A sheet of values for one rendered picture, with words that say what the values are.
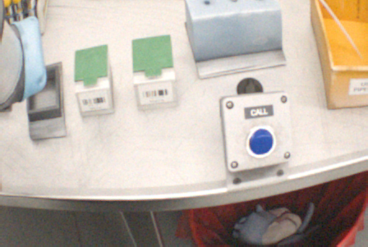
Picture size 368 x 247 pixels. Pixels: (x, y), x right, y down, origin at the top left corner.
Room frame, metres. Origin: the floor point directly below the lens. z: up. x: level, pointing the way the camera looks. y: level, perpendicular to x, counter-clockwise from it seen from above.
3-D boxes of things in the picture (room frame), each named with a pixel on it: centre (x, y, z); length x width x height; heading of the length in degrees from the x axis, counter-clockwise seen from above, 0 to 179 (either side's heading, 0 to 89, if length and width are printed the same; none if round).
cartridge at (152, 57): (0.52, 0.03, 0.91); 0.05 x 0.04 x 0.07; 1
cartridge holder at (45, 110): (0.51, 0.16, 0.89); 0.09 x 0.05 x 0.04; 3
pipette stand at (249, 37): (0.56, -0.06, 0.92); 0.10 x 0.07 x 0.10; 97
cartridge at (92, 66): (0.51, 0.09, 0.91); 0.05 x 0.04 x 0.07; 1
